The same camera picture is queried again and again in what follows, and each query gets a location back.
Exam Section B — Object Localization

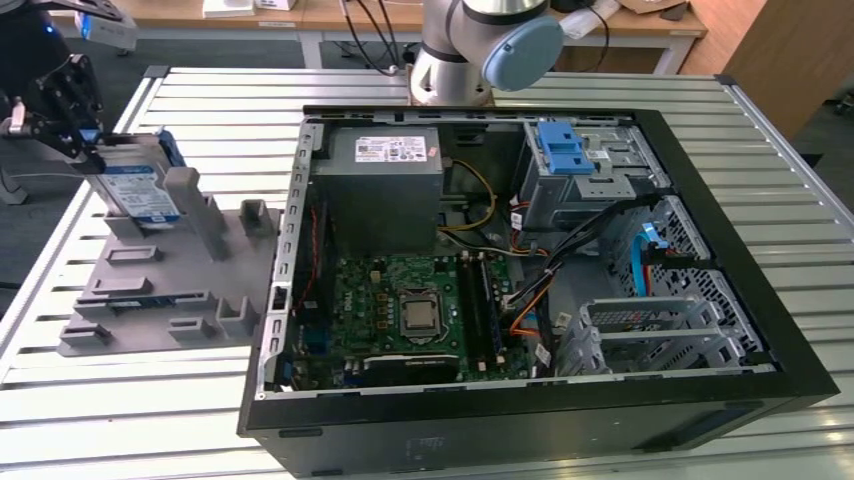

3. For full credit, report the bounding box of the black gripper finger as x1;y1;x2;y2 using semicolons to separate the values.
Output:
0;102;107;174
36;53;106;151

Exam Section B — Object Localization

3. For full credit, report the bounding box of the hard disk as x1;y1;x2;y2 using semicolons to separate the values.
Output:
78;128;188;234

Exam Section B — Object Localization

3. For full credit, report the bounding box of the grey floor stand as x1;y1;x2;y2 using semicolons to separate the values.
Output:
0;167;30;205

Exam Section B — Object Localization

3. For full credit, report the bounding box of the light wooden desk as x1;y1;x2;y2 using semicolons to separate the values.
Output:
299;0;709;76
132;0;328;71

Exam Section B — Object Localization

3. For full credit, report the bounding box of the grey parts rack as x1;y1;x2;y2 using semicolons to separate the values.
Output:
56;167;286;359

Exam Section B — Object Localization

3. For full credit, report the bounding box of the plain white box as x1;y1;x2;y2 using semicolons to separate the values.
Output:
202;0;259;19

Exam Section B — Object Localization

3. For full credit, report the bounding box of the grey power supply unit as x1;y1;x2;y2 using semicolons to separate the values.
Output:
312;124;447;256

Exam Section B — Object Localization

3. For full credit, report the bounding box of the green motherboard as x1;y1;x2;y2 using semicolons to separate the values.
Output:
292;252;535;391

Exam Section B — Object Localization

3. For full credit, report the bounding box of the silver CPU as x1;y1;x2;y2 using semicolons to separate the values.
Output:
402;298;437;332

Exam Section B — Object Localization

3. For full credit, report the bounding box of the CPU socket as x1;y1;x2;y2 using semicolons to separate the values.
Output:
395;286;447;347

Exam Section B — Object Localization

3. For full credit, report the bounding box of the black graphics card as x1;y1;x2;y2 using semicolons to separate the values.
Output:
359;352;462;386

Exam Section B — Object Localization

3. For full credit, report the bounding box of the blue plastic drive latch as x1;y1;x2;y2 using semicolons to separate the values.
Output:
533;119;599;176

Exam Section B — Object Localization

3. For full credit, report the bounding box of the metal optical drive cage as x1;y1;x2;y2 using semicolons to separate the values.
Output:
518;119;673;234

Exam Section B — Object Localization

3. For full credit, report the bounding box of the black PC case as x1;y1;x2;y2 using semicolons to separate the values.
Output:
236;103;841;479

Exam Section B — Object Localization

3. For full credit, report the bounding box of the brown cardboard box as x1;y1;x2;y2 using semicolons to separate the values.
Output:
617;0;689;22

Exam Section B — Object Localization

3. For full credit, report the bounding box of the wooden cabinet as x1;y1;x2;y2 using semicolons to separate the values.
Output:
679;0;854;141

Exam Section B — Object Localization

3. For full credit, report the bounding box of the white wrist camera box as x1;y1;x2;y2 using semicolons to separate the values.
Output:
72;0;140;51

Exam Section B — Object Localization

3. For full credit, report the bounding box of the yellow wire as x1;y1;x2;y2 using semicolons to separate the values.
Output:
437;158;499;234

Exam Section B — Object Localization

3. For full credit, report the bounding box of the black wire bundle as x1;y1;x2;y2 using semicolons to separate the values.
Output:
503;194;662;306

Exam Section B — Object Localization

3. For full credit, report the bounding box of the orange wire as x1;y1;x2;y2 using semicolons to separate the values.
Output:
509;284;557;346

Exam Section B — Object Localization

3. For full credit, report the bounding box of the blue data wire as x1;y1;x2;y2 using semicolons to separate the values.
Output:
629;222;673;299

